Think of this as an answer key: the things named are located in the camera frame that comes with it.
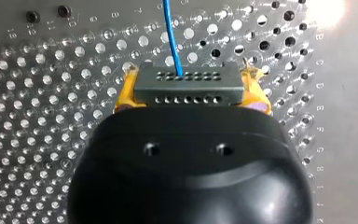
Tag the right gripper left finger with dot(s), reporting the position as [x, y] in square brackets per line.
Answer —
[126, 93]

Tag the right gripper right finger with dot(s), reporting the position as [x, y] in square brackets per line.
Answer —
[258, 93]

